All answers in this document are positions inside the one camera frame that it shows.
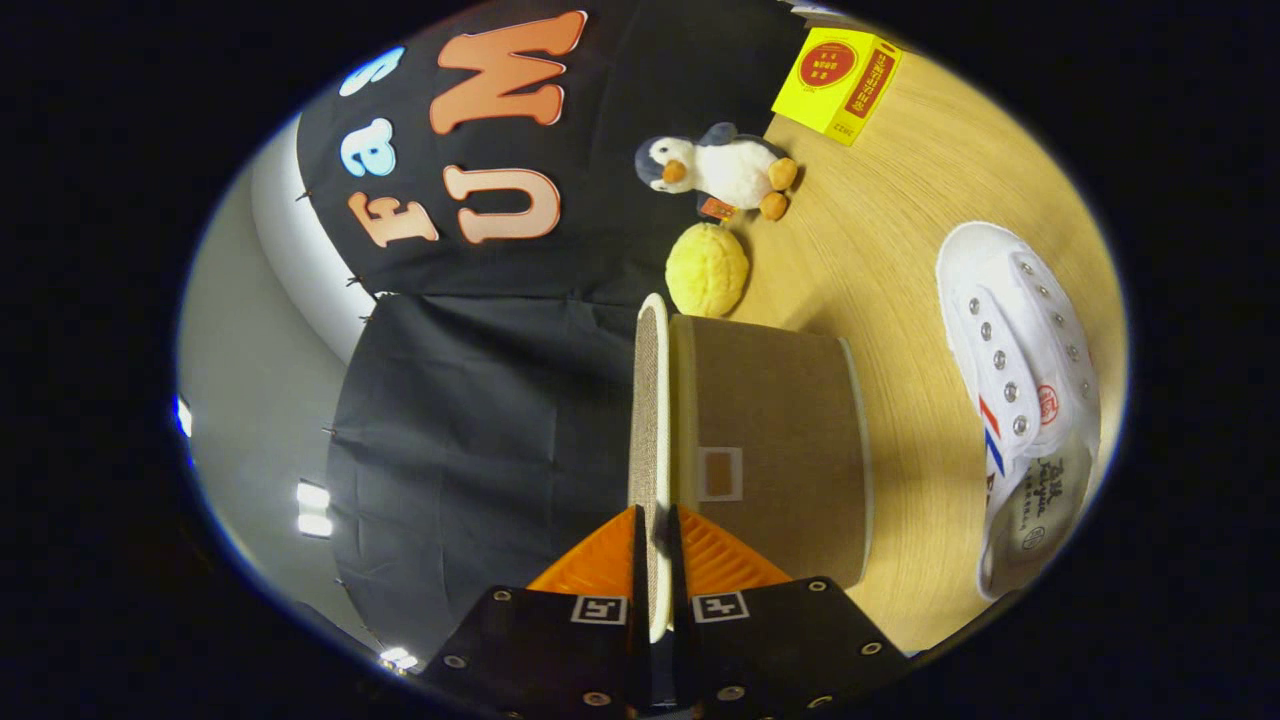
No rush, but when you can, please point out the brown fabric storage box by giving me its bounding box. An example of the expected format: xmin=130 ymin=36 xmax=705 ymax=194
xmin=628 ymin=293 xmax=876 ymax=643

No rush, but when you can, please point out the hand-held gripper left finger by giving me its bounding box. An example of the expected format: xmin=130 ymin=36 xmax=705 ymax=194
xmin=420 ymin=505 xmax=651 ymax=720

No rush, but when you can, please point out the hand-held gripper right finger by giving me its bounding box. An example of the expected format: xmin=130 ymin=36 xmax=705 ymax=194
xmin=668 ymin=505 xmax=911 ymax=720

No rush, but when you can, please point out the thick yellow book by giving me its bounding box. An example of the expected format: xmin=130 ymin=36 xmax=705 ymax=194
xmin=771 ymin=27 xmax=903 ymax=148

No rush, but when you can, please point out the black backdrop cloth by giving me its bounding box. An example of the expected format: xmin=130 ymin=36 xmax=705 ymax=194
xmin=295 ymin=0 xmax=811 ymax=661

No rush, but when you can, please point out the yellow bread plush toy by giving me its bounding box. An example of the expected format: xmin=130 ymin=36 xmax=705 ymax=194
xmin=665 ymin=222 xmax=751 ymax=319

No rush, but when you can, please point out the penguin plush toy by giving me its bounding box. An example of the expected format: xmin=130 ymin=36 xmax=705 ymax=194
xmin=634 ymin=122 xmax=799 ymax=222

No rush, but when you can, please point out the white canvas shoe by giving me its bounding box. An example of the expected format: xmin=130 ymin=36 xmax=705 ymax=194
xmin=935 ymin=221 xmax=1103 ymax=602

